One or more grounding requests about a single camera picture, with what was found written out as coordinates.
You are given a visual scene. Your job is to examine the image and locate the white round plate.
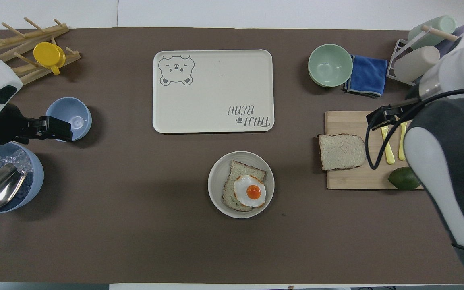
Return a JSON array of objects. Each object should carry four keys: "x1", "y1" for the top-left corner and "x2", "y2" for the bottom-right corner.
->
[{"x1": 207, "y1": 151, "x2": 276, "y2": 219}]

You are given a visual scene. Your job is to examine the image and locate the clear ice cubes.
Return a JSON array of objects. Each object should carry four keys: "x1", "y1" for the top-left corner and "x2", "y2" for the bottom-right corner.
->
[{"x1": 0, "y1": 149, "x2": 34, "y2": 174}]

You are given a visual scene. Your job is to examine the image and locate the large blue ice bucket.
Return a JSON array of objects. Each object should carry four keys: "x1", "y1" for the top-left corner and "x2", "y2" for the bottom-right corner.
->
[{"x1": 0, "y1": 142, "x2": 45, "y2": 214}]

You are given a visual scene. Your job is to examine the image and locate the small light blue bowl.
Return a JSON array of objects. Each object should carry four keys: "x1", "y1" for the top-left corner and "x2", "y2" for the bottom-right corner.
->
[{"x1": 45, "y1": 97, "x2": 93, "y2": 142}]

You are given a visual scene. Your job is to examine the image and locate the wooden dish rack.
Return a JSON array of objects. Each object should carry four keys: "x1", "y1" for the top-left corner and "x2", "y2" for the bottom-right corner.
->
[{"x1": 0, "y1": 17, "x2": 82, "y2": 86}]

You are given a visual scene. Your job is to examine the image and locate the yellow cup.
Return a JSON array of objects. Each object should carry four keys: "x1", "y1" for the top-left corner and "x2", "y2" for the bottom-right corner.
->
[{"x1": 33, "y1": 42, "x2": 66, "y2": 76}]

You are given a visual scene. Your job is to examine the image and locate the cream tray with bear print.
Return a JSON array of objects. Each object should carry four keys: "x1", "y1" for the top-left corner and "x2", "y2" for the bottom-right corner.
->
[{"x1": 152, "y1": 49, "x2": 276, "y2": 134}]

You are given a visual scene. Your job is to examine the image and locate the bread slice under egg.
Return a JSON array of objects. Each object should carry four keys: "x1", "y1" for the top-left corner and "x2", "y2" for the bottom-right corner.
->
[{"x1": 222, "y1": 159, "x2": 267, "y2": 212}]

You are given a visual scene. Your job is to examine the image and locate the fried egg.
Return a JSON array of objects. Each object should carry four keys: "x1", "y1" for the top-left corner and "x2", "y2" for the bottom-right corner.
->
[{"x1": 233, "y1": 174, "x2": 267, "y2": 209}]

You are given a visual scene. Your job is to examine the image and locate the green bowl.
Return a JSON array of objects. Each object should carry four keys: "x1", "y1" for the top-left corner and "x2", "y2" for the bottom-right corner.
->
[{"x1": 307, "y1": 43, "x2": 354, "y2": 88}]

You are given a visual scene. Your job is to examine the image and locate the plain bread slice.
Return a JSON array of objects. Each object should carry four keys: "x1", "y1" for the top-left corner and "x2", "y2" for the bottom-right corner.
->
[{"x1": 317, "y1": 133, "x2": 367, "y2": 171}]

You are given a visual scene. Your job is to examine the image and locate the wooden cutting board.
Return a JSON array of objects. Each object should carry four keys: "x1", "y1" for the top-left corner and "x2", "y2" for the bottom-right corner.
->
[{"x1": 325, "y1": 110, "x2": 425, "y2": 190}]

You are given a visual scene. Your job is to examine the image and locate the blue cloth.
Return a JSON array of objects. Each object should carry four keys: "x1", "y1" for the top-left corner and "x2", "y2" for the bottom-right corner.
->
[{"x1": 344, "y1": 54, "x2": 389, "y2": 99}]

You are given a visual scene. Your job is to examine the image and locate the yellow plastic fork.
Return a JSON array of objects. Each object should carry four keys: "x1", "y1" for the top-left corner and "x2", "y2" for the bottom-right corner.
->
[{"x1": 380, "y1": 125, "x2": 396, "y2": 165}]

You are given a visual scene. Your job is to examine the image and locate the yellow plastic spoon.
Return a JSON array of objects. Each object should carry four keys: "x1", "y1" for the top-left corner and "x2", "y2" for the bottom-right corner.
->
[{"x1": 398, "y1": 120, "x2": 408, "y2": 161}]

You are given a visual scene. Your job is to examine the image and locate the green avocado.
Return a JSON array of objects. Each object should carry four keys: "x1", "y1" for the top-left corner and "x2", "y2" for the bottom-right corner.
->
[{"x1": 387, "y1": 166, "x2": 421, "y2": 191}]

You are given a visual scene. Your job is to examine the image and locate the beige cup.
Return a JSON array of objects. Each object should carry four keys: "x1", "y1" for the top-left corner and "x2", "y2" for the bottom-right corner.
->
[{"x1": 394, "y1": 45, "x2": 441, "y2": 83}]

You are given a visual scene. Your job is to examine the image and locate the green cup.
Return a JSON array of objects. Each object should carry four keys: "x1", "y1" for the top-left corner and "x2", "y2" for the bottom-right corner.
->
[{"x1": 408, "y1": 15, "x2": 457, "y2": 50}]

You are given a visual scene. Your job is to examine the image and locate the black cable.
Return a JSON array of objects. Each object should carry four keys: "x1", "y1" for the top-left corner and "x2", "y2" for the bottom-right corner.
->
[{"x1": 365, "y1": 88, "x2": 464, "y2": 170}]

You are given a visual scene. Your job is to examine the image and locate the white wire cup rack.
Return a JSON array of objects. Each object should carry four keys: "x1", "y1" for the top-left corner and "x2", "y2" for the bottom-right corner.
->
[{"x1": 387, "y1": 25, "x2": 459, "y2": 86}]

